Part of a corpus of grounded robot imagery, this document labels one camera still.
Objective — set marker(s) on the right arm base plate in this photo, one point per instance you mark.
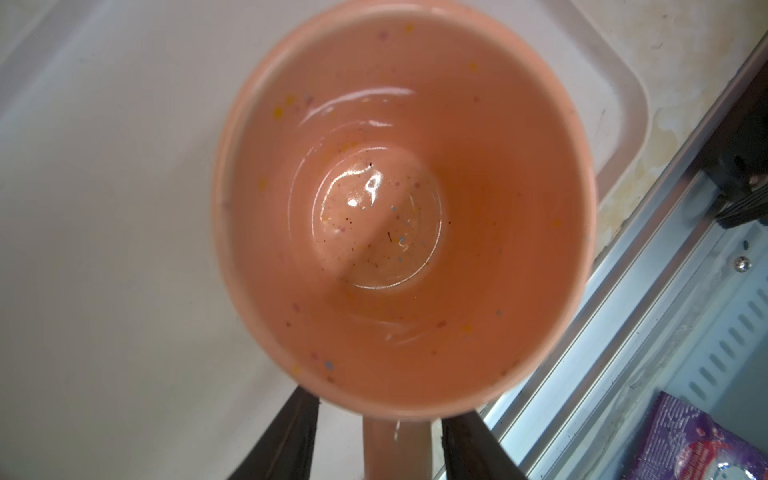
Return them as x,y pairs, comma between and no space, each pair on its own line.
735,157

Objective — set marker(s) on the purple Fox's candy bag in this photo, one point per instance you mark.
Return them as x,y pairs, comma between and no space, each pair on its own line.
681,441

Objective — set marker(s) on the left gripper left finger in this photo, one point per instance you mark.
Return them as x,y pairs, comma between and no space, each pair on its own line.
285,449

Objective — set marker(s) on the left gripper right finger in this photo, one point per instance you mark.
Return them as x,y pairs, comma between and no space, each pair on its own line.
472,452

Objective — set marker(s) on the aluminium front rail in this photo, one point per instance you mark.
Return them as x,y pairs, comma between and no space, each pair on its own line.
551,424

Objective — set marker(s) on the orange mug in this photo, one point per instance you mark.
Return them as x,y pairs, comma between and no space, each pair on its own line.
404,211

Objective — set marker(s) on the white plastic tray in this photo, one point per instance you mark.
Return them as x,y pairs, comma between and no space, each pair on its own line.
122,353

